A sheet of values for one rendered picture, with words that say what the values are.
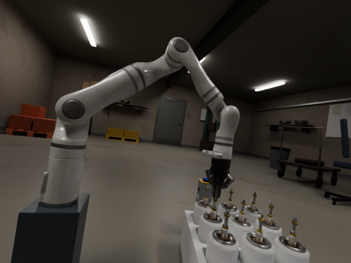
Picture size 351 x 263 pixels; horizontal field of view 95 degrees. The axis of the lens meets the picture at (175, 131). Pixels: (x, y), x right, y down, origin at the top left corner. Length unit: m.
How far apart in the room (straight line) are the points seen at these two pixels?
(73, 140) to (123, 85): 0.22
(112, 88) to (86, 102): 0.09
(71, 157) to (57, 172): 0.05
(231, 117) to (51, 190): 0.61
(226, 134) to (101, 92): 0.45
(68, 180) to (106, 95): 0.27
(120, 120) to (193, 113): 3.33
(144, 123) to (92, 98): 6.67
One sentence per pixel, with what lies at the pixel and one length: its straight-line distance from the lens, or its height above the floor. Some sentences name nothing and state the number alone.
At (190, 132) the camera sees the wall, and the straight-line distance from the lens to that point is 7.73.
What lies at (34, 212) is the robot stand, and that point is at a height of 0.30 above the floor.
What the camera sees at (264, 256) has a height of 0.24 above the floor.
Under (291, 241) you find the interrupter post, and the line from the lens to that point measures 0.75.
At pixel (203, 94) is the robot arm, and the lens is 0.64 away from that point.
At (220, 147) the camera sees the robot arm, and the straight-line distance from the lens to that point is 0.64.
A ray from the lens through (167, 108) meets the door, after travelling 7.37.
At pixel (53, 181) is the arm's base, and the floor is 0.37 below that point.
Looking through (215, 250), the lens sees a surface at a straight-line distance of 0.62.
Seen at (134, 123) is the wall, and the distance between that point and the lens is 7.15.
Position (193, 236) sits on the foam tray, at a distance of 0.74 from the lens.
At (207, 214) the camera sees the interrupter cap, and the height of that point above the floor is 0.25.
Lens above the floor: 0.56
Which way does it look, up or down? 1 degrees up
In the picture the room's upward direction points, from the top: 9 degrees clockwise
